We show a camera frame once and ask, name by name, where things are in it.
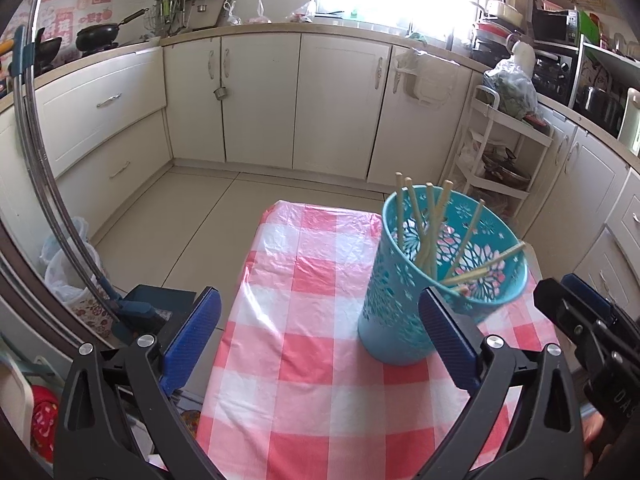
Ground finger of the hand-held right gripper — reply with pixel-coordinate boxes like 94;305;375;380
560;274;631;346
534;279;626;376

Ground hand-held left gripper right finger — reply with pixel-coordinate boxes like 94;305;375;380
417;287;586;480

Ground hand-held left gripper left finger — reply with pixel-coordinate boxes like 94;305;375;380
52;286;223;480

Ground teal perforated utensil holder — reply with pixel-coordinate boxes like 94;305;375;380
357;187;529;367

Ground bunch of wooden chopsticks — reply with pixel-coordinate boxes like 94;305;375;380
394;172;527;296

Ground person's right hand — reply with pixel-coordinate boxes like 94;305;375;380
582;412;616;476

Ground blue broom with metal pole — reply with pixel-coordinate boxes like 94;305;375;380
9;25;174;343

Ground pink checkered tablecloth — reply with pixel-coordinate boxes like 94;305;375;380
195;200;576;480

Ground floral trash bin with bag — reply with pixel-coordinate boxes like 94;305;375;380
44;244;119;332

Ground metal pots with lids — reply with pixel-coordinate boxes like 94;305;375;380
482;147;532;187

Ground trash bin with clear bag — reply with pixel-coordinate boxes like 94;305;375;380
40;216;92;262

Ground red patterned bag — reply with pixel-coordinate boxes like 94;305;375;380
29;385;61;462

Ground white thermos jug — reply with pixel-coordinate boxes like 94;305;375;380
617;87;640;157

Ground white rolling cart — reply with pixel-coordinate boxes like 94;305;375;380
452;84;554;222

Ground crumpled plastic bags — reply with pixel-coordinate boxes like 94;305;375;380
452;129;482;182

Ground steel stock pot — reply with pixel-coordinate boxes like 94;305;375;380
579;85;626;129

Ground plastic bag of greens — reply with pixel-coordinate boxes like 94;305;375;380
482;58;541;122

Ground black toaster oven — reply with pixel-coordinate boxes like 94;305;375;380
529;49;577;107

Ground cream kitchen base cabinets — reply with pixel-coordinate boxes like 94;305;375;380
0;22;640;321

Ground cream door-hung waste bin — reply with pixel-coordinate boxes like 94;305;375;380
392;47;459;107

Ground green cutting board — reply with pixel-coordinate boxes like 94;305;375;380
577;9;604;49

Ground black microwave oven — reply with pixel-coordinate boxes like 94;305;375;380
530;8;581;44

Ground red plastic basin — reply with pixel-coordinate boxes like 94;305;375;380
472;20;524;44

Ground white casserole pot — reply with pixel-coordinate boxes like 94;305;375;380
485;0;524;27

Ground metal baking tray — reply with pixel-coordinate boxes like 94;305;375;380
187;0;231;31

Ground blue long-handled dustpan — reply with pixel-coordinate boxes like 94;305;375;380
9;25;197;347

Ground black wok with long handle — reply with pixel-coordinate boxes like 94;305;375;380
75;8;150;54

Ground red wall stickers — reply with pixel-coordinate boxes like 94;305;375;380
39;0;117;37

